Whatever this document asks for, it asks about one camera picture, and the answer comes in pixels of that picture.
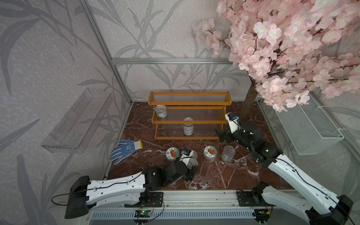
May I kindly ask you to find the small clear cup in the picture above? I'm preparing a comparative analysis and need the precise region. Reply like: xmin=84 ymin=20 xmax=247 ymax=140
xmin=187 ymin=158 xmax=198 ymax=169

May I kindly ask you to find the tomato lid jar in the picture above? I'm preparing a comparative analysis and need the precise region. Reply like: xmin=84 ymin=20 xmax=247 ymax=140
xmin=203 ymin=145 xmax=218 ymax=164
xmin=166 ymin=147 xmax=180 ymax=161

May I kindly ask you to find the black label can bottom shelf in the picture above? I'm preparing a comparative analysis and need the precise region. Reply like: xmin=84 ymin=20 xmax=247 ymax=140
xmin=183 ymin=117 xmax=194 ymax=136

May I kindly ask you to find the silver pull-tab can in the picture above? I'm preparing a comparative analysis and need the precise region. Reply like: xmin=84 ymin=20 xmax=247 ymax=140
xmin=154 ymin=105 xmax=167 ymax=119

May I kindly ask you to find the small red label plastic cup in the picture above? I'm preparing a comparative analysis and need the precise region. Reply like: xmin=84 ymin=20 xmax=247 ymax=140
xmin=189 ymin=151 xmax=198 ymax=159

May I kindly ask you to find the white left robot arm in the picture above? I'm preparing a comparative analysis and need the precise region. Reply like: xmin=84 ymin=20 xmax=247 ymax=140
xmin=64 ymin=157 xmax=199 ymax=219

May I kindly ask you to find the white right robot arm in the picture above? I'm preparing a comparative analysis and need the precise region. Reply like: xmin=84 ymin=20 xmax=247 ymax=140
xmin=216 ymin=112 xmax=353 ymax=225

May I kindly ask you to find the orange wooden three-tier shelf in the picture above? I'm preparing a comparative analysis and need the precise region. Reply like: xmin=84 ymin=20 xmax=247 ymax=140
xmin=148 ymin=91 xmax=232 ymax=140

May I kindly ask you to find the brown tree trunk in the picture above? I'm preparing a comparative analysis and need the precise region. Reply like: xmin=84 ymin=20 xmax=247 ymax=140
xmin=239 ymin=81 xmax=258 ymax=120

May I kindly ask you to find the left green circuit board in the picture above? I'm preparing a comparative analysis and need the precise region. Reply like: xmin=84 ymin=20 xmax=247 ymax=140
xmin=134 ymin=210 xmax=152 ymax=218

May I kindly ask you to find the blue dotted work glove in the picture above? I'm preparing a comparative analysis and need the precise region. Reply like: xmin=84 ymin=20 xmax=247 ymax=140
xmin=109 ymin=140 xmax=143 ymax=166

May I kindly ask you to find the right circuit board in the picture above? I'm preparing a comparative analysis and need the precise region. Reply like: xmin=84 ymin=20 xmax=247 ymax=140
xmin=252 ymin=209 xmax=272 ymax=225

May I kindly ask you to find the pink cherry blossom crown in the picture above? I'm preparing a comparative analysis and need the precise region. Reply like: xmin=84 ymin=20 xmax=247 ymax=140
xmin=198 ymin=1 xmax=360 ymax=112

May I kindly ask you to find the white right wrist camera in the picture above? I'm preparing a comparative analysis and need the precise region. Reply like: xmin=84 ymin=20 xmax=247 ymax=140
xmin=225 ymin=112 xmax=241 ymax=134

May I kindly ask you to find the aluminium front rail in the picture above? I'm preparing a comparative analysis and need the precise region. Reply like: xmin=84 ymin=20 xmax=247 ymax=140
xmin=76 ymin=190 xmax=302 ymax=225

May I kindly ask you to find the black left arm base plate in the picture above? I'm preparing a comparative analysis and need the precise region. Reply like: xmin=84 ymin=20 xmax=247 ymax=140
xmin=124 ymin=192 xmax=164 ymax=208

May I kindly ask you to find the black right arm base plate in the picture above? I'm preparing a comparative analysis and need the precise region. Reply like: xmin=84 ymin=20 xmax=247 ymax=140
xmin=236 ymin=189 xmax=267 ymax=207

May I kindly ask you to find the white wire mesh basket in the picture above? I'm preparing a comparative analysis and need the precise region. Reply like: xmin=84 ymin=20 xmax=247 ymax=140
xmin=277 ymin=97 xmax=344 ymax=155

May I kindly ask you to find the clear acrylic wall shelf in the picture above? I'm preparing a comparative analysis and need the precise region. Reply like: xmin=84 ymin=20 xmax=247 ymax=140
xmin=41 ymin=88 xmax=113 ymax=154

